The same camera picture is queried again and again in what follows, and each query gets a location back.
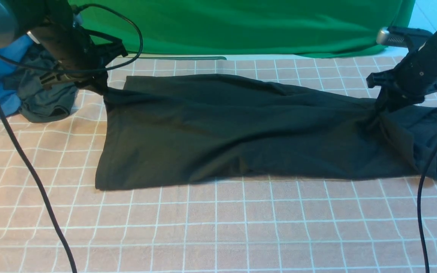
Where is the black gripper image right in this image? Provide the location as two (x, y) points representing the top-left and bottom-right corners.
(366, 70), (437, 113)

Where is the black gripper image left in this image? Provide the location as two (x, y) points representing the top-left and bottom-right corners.
(40, 41), (128, 95)

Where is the dark gray long-sleeved shirt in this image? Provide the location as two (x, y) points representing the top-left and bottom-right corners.
(95, 74), (437, 191)

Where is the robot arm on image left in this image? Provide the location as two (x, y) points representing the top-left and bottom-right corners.
(0, 0), (128, 95)

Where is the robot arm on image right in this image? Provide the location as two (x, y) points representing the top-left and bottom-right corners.
(366, 26), (437, 112)

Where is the dark crumpled garment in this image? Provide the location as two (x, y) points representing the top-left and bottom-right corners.
(4, 45), (79, 123)

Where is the green backdrop cloth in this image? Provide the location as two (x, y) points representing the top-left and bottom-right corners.
(69, 0), (415, 59)

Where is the blue crumpled garment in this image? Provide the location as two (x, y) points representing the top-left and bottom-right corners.
(0, 36), (33, 116)

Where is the pink grid tablecloth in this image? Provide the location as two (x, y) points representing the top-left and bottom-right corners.
(0, 56), (437, 273)

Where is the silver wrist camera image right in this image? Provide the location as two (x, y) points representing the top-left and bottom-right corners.
(376, 26), (433, 49)

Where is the black cable image left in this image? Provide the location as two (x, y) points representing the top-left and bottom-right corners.
(0, 3), (144, 273)

